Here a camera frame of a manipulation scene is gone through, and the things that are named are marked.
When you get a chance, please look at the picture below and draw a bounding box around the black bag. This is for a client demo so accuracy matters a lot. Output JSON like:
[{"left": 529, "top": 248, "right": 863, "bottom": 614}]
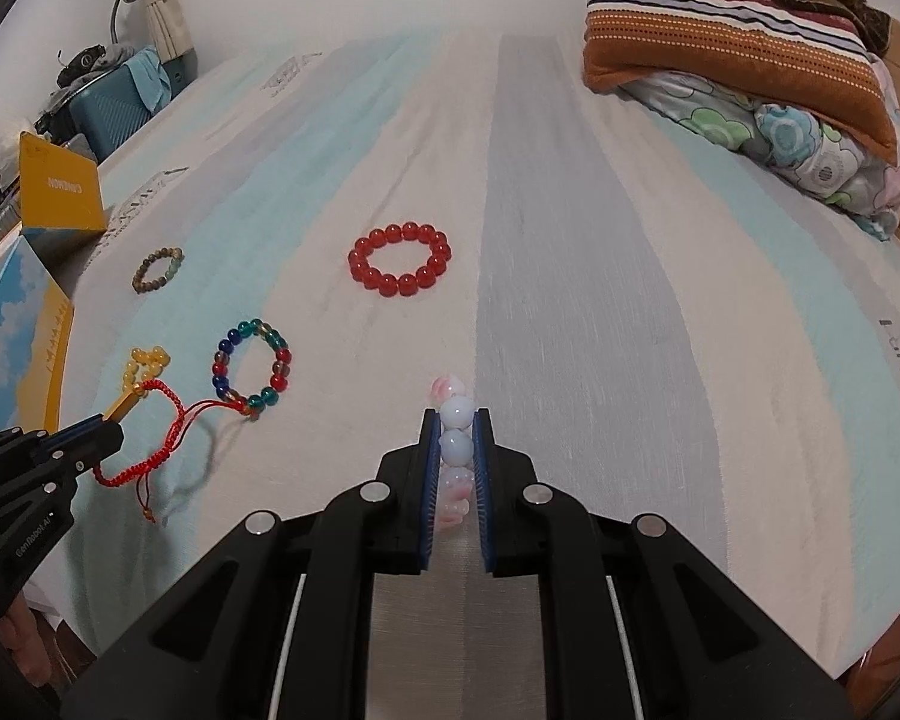
[{"left": 56, "top": 45, "right": 137, "bottom": 89}]

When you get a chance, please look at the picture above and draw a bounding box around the brown and green bead bracelet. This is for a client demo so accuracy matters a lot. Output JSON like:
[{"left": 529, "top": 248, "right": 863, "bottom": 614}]
[{"left": 132, "top": 246, "right": 185, "bottom": 295}]

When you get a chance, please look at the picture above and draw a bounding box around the yellow cardboard box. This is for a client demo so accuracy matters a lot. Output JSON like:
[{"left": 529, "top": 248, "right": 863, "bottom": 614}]
[{"left": 18, "top": 131, "right": 110, "bottom": 265}]

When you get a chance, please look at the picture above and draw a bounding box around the teal suitcase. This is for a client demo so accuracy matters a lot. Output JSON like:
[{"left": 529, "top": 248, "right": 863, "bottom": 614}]
[{"left": 69, "top": 52, "right": 197, "bottom": 164}]

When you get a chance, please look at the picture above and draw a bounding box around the multicolour glass bead bracelet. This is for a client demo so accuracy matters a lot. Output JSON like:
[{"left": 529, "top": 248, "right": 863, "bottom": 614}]
[{"left": 211, "top": 319, "right": 292, "bottom": 417}]

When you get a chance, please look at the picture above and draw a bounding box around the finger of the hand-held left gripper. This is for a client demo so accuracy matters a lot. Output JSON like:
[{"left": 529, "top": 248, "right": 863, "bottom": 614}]
[
  {"left": 16, "top": 414, "right": 125, "bottom": 454},
  {"left": 39, "top": 429, "right": 126, "bottom": 482}
]

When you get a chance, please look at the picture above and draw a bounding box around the blue sky printed box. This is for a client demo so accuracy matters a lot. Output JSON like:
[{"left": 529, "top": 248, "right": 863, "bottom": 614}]
[{"left": 0, "top": 236, "right": 76, "bottom": 442}]

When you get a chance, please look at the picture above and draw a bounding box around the white and pink bead bracelet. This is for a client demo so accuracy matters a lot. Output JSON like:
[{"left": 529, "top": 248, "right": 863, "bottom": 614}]
[{"left": 430, "top": 374, "right": 472, "bottom": 530}]

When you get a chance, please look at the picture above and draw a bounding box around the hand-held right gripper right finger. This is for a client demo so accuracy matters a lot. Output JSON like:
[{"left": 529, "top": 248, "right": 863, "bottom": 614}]
[{"left": 473, "top": 408, "right": 853, "bottom": 720}]

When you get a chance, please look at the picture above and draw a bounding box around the floral quilt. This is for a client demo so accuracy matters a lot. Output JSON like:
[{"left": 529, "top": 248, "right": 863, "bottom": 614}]
[{"left": 619, "top": 52, "right": 900, "bottom": 242}]

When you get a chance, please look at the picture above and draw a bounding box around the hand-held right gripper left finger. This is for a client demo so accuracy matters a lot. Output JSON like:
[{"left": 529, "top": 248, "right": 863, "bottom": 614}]
[{"left": 60, "top": 408, "right": 441, "bottom": 720}]

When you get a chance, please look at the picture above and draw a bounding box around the striped bed sheet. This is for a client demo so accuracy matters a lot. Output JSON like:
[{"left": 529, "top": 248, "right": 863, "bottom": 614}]
[{"left": 26, "top": 30, "right": 900, "bottom": 680}]

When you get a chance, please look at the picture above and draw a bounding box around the person's left hand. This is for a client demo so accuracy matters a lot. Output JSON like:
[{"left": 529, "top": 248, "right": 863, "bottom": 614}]
[{"left": 0, "top": 591, "right": 59, "bottom": 662}]

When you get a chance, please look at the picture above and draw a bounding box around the yellow bead red cord bracelet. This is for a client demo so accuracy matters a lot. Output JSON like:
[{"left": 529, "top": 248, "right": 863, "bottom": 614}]
[{"left": 92, "top": 345, "right": 242, "bottom": 523}]

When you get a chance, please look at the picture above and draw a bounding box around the teal cloth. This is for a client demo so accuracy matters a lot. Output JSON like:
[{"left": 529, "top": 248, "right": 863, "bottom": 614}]
[{"left": 124, "top": 46, "right": 172, "bottom": 112}]

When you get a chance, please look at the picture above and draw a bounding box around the striped folded blanket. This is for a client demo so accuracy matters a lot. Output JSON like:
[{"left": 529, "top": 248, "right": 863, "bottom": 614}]
[{"left": 581, "top": 0, "right": 900, "bottom": 164}]

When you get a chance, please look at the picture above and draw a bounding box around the cream curtain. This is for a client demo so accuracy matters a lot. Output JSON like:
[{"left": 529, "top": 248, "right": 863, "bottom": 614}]
[{"left": 124, "top": 0, "right": 196, "bottom": 61}]

